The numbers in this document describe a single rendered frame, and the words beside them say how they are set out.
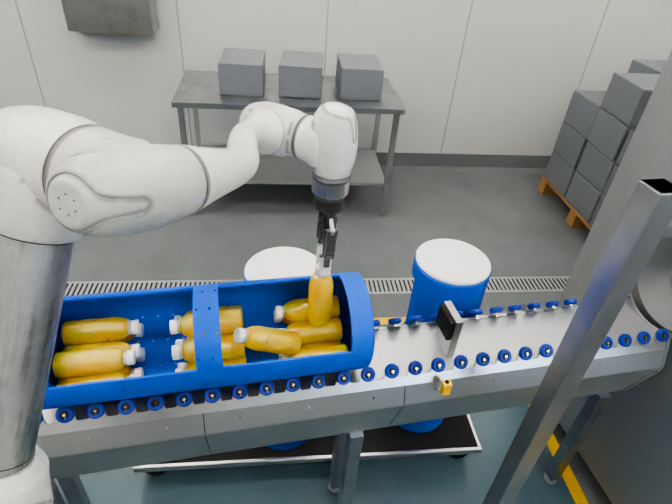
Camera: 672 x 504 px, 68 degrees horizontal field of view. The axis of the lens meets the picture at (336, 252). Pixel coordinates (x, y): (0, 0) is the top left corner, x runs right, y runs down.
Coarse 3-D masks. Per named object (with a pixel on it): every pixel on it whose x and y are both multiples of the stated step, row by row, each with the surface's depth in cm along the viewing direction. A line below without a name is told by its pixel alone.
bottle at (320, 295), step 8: (312, 280) 132; (320, 280) 131; (328, 280) 132; (312, 288) 132; (320, 288) 131; (328, 288) 132; (312, 296) 134; (320, 296) 133; (328, 296) 134; (312, 304) 135; (320, 304) 134; (328, 304) 136; (312, 312) 137; (320, 312) 136; (328, 312) 137; (312, 320) 138; (320, 320) 138; (328, 320) 139
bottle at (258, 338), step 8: (248, 328) 132; (256, 328) 132; (264, 328) 133; (272, 328) 135; (248, 336) 130; (256, 336) 130; (264, 336) 131; (272, 336) 133; (280, 336) 134; (288, 336) 136; (296, 336) 138; (248, 344) 130; (256, 344) 130; (264, 344) 131; (272, 344) 133; (280, 344) 134; (288, 344) 136; (296, 344) 137; (272, 352) 135; (280, 352) 136; (288, 352) 137; (296, 352) 138
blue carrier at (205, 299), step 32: (160, 288) 134; (192, 288) 134; (224, 288) 144; (256, 288) 148; (288, 288) 151; (352, 288) 136; (64, 320) 140; (128, 320) 145; (160, 320) 147; (256, 320) 154; (352, 320) 132; (160, 352) 147; (256, 352) 151; (352, 352) 134; (96, 384) 120; (128, 384) 122; (160, 384) 125; (192, 384) 128; (224, 384) 132
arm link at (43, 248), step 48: (0, 144) 63; (48, 144) 61; (0, 192) 64; (0, 240) 67; (48, 240) 68; (0, 288) 68; (48, 288) 71; (0, 336) 70; (48, 336) 74; (0, 384) 71; (0, 432) 73; (0, 480) 75; (48, 480) 82
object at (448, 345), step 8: (448, 304) 157; (440, 312) 157; (448, 312) 154; (456, 312) 154; (440, 320) 158; (448, 320) 152; (456, 320) 151; (440, 328) 158; (448, 328) 152; (456, 328) 151; (440, 336) 162; (448, 336) 154; (456, 336) 154; (440, 344) 163; (448, 344) 157; (456, 344) 156; (448, 352) 158
